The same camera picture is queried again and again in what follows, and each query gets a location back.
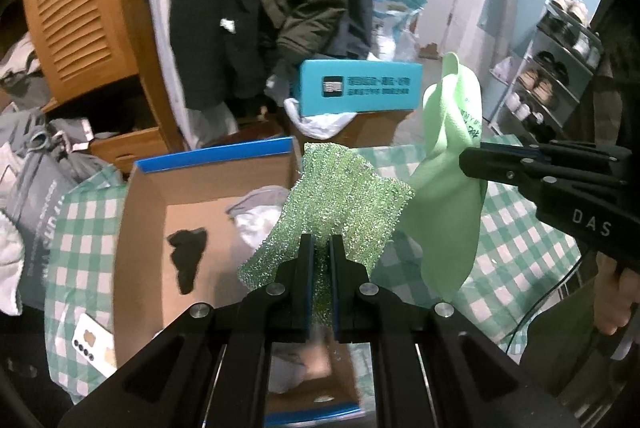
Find wooden slatted cabinet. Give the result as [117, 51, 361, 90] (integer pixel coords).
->
[20, 0, 187, 181]

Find teal printed cardboard box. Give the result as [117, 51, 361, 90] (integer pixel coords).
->
[285, 58, 425, 145]

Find white plastic bag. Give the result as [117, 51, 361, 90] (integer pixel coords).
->
[284, 98, 357, 140]

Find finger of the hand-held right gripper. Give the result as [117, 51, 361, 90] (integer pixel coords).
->
[459, 149, 631, 194]
[477, 140, 632, 164]

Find metal shoe rack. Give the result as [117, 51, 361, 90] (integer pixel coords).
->
[487, 0, 605, 145]

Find white shoes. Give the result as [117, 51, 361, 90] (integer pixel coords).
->
[509, 93, 534, 123]

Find person's dark green clothing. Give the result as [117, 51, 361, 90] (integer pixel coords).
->
[520, 268, 623, 391]

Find white card with dark dots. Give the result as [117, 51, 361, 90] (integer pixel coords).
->
[71, 312, 119, 380]

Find black sock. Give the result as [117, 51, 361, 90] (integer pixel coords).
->
[166, 228, 209, 295]

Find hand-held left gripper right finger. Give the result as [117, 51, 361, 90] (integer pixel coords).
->
[330, 235, 583, 428]

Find tan shoes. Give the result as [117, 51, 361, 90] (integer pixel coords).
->
[517, 68, 552, 105]

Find blue plastic bag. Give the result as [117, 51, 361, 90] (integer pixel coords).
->
[371, 0, 429, 65]

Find sparkly green scrub cloth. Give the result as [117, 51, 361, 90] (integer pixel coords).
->
[237, 143, 416, 325]

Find person's right hand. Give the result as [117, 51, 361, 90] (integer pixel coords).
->
[595, 255, 640, 336]

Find black cable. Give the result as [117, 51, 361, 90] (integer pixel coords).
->
[504, 252, 584, 355]

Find green white checkered tablecloth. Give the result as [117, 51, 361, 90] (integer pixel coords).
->
[44, 133, 585, 405]

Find light green cloth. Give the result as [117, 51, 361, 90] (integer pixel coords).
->
[407, 52, 487, 305]

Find black shoes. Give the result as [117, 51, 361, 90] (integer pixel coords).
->
[531, 50, 569, 80]

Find cardboard box with blue flaps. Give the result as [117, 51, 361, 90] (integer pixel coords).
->
[114, 137, 367, 425]

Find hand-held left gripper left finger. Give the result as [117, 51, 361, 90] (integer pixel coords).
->
[57, 234, 315, 428]

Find grey sock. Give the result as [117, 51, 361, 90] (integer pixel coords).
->
[225, 185, 292, 219]

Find grey fabric bag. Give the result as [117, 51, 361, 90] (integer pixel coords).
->
[0, 108, 123, 315]

